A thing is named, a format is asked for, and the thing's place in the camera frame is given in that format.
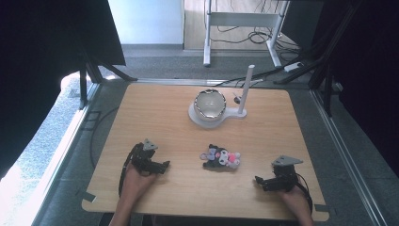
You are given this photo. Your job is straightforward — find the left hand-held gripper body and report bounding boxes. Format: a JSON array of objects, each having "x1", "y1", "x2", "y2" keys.
[{"x1": 129, "y1": 137, "x2": 159, "y2": 175}]

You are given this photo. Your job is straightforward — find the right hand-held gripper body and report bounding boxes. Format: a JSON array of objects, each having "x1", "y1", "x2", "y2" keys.
[{"x1": 271, "y1": 154, "x2": 304, "y2": 192}]

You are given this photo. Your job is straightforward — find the person's left hand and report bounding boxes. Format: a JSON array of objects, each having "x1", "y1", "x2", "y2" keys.
[{"x1": 120, "y1": 165, "x2": 158, "y2": 202}]

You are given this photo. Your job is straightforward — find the person's right hand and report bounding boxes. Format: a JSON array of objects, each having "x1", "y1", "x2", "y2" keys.
[{"x1": 279, "y1": 186, "x2": 312, "y2": 218}]

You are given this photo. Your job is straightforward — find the black and pink plush toy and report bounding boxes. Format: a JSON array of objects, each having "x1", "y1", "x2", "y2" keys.
[{"x1": 199, "y1": 143, "x2": 242, "y2": 170}]

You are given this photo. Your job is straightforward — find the silver-rimmed white bowl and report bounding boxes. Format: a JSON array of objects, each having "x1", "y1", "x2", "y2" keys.
[{"x1": 193, "y1": 89, "x2": 228, "y2": 122}]

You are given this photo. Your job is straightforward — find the white stand with pole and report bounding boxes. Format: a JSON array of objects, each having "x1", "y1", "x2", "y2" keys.
[{"x1": 187, "y1": 64, "x2": 256, "y2": 130}]

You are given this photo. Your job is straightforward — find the black metal stand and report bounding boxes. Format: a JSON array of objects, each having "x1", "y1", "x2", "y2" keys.
[
  {"x1": 77, "y1": 46, "x2": 138, "y2": 110},
  {"x1": 273, "y1": 6, "x2": 343, "y2": 118}
]

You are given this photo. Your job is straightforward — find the white power strip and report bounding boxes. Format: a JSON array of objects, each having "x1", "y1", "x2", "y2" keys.
[{"x1": 283, "y1": 61, "x2": 304, "y2": 73}]

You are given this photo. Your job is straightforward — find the black curtain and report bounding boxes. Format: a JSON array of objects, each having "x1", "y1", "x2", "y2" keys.
[
  {"x1": 309, "y1": 0, "x2": 399, "y2": 178},
  {"x1": 0, "y1": 0, "x2": 127, "y2": 181}
]

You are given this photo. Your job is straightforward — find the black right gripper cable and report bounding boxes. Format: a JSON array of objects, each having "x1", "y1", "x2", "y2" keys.
[{"x1": 295, "y1": 171, "x2": 314, "y2": 215}]

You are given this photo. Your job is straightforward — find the aluminium floor rail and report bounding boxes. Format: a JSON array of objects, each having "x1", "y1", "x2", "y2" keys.
[
  {"x1": 31, "y1": 82, "x2": 103, "y2": 226},
  {"x1": 309, "y1": 89, "x2": 389, "y2": 226}
]

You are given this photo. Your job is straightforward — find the black floor cables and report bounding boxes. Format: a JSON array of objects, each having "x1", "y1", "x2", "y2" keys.
[{"x1": 209, "y1": 0, "x2": 303, "y2": 64}]

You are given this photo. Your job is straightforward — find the white desk frame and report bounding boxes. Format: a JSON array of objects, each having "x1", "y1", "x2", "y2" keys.
[{"x1": 202, "y1": 0, "x2": 290, "y2": 69}]

